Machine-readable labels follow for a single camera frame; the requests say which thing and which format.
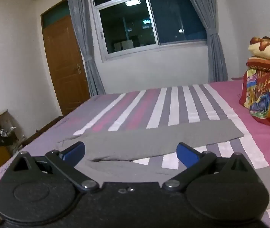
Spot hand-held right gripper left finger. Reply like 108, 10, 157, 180
12, 141, 100, 193

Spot bed with striped sheet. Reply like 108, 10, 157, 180
0, 79, 270, 228

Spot yellow folded blanket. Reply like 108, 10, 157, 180
248, 36, 270, 63

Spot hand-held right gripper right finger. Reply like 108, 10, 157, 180
162, 142, 255, 193

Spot brown wooden door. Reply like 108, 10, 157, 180
40, 0, 91, 117

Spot crumpled clear plastic bag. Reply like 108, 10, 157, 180
0, 126, 17, 138

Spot colourful printed quilt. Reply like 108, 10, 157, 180
239, 58, 270, 127

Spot sliding glass window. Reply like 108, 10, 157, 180
89, 0, 209, 63

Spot grey curtain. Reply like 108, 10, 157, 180
65, 0, 106, 98
180, 0, 228, 82

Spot grey pants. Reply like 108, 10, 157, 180
56, 119, 245, 163

